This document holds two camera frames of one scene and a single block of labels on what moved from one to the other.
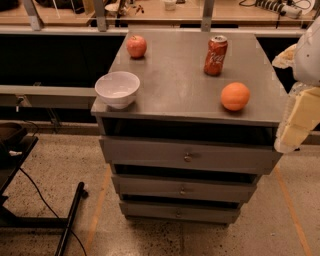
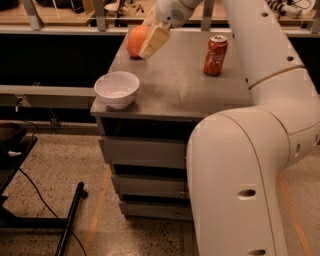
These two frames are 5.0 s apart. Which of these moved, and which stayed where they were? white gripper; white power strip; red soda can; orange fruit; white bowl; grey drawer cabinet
Moved: orange fruit; white gripper
Stayed: grey drawer cabinet; white power strip; white bowl; red soda can
